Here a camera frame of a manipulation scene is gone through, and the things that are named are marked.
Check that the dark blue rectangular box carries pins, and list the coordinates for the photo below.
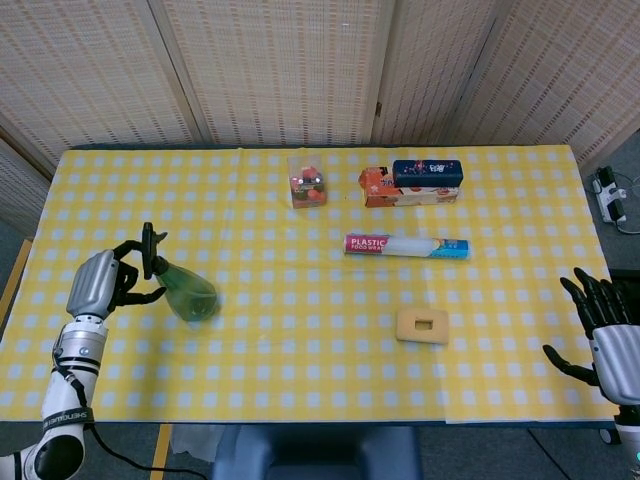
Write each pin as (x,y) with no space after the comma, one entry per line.
(427,172)

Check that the yellow sponge with hole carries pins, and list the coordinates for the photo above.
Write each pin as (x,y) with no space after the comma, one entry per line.
(407,327)

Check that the white power strip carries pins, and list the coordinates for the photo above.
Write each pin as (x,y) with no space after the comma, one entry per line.
(610,200)

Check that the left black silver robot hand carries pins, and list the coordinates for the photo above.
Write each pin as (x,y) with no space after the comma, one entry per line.
(92,285)

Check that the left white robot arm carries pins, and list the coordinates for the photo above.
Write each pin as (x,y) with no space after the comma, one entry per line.
(65,395)

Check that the plastic food wrap box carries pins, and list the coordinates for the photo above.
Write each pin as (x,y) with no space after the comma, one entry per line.
(405,247)

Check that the yellow checkered tablecloth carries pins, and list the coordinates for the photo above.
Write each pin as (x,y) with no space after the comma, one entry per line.
(320,350)

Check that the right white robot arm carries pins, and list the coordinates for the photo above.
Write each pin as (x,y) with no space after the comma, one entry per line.
(631,440)

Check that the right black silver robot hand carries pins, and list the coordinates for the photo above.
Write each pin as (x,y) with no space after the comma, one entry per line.
(617,360)

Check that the clear box with red contents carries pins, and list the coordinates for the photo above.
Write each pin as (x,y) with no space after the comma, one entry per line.
(308,185)

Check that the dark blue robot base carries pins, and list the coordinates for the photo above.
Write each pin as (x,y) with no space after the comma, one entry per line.
(320,452)

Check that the woven folding screen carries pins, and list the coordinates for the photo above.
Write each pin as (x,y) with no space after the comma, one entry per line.
(280,70)

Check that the green spray bottle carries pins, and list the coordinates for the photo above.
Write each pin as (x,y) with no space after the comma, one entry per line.
(192,295)

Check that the orange white carton box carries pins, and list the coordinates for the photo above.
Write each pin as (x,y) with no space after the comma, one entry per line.
(380,192)

